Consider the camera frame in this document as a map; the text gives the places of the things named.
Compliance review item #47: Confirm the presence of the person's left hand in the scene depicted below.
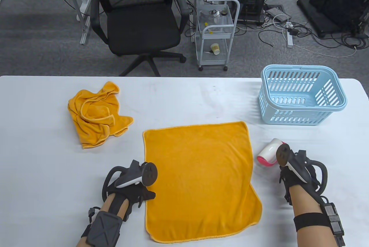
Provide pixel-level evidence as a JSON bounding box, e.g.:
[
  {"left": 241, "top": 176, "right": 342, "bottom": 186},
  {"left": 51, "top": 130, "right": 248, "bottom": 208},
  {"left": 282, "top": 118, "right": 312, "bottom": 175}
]
[{"left": 107, "top": 184, "right": 156, "bottom": 222}]

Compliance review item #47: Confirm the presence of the person's right hand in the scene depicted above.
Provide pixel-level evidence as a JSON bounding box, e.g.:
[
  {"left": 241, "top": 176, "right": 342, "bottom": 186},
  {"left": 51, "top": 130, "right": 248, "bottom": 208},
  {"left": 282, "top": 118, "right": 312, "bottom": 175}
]
[{"left": 279, "top": 166, "right": 321, "bottom": 205}]

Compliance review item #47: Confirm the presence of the pink lint roller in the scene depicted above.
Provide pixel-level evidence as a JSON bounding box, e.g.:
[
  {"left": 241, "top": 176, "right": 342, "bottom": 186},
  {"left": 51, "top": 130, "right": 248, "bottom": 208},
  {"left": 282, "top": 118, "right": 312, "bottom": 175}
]
[{"left": 257, "top": 138, "right": 289, "bottom": 168}]

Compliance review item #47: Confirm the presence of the yellow square towel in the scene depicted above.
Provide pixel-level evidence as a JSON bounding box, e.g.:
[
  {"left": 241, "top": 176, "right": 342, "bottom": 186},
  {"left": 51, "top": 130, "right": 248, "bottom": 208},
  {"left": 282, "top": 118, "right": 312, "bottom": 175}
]
[
  {"left": 143, "top": 121, "right": 263, "bottom": 243},
  {"left": 68, "top": 81, "right": 134, "bottom": 149}
]

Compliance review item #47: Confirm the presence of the person's right forearm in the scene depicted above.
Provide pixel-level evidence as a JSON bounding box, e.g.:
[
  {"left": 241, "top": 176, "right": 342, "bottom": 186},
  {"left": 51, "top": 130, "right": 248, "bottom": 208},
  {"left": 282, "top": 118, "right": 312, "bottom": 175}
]
[{"left": 288, "top": 185, "right": 346, "bottom": 247}]

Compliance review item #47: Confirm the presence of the person's left forearm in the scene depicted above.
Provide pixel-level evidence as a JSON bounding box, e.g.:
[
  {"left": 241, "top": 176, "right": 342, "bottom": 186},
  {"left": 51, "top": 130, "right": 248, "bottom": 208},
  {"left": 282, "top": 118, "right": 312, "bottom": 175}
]
[{"left": 76, "top": 198, "right": 130, "bottom": 247}]

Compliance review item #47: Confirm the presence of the grey right hand controller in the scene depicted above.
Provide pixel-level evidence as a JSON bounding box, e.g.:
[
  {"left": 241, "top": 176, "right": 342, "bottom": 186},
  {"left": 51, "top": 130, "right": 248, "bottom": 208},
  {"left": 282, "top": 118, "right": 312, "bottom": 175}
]
[{"left": 276, "top": 145, "right": 328, "bottom": 192}]

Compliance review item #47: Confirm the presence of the light blue plastic basket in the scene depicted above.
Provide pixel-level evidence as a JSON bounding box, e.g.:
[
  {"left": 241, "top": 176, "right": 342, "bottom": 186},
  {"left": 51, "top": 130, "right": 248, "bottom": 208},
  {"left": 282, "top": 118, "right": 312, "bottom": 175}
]
[{"left": 258, "top": 65, "right": 347, "bottom": 126}]

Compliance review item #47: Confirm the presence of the white power strip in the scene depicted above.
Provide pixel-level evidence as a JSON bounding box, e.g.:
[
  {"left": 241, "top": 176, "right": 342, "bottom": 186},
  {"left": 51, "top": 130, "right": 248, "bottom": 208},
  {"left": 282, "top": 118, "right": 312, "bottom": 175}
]
[{"left": 286, "top": 22, "right": 294, "bottom": 48}]

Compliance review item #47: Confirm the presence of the white rolling cart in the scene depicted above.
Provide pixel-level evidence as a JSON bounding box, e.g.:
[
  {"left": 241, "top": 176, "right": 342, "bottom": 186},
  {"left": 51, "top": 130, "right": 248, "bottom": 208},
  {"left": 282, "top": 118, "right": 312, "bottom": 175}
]
[{"left": 195, "top": 0, "right": 240, "bottom": 71}]

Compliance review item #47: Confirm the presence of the black mesh office chair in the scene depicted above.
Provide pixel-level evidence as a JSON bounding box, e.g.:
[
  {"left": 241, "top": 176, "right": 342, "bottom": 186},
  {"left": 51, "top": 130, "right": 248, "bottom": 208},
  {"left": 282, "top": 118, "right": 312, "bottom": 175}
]
[{"left": 90, "top": 0, "right": 187, "bottom": 77}]

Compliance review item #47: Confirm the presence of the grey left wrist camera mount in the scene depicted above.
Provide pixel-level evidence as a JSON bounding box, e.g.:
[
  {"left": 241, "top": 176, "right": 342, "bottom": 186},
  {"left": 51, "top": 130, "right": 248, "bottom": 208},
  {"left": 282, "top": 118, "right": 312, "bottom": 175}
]
[{"left": 82, "top": 207, "right": 123, "bottom": 247}]

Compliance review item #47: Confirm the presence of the black right forearm strap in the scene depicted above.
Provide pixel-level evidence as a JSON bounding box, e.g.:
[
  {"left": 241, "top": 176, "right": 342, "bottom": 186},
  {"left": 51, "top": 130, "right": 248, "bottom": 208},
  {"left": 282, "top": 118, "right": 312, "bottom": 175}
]
[{"left": 293, "top": 212, "right": 332, "bottom": 232}]

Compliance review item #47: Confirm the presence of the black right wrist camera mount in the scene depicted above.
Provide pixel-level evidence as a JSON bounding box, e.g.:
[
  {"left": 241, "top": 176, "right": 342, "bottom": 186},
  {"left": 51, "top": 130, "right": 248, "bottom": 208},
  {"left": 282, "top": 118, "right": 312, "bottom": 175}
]
[{"left": 321, "top": 202, "right": 346, "bottom": 247}]

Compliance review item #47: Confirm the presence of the tangle of black cables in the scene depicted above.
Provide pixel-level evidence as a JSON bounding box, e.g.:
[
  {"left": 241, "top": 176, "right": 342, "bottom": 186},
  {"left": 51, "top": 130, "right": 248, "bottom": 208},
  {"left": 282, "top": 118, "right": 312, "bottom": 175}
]
[{"left": 258, "top": 19, "right": 369, "bottom": 50}]

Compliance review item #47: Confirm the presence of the white desk leg frame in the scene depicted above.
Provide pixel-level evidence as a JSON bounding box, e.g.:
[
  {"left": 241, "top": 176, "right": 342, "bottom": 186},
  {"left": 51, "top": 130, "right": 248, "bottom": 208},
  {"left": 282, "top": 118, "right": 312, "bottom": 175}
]
[{"left": 62, "top": 0, "right": 95, "bottom": 45}]

